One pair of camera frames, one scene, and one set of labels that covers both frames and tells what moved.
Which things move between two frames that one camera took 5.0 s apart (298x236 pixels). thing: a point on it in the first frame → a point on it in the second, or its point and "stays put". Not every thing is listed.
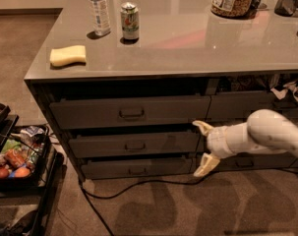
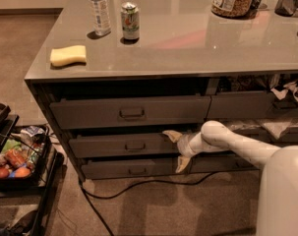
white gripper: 216,141 → 185,147
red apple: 1,173 stays put
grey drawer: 133,111 stays put
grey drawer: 137,145 stays put
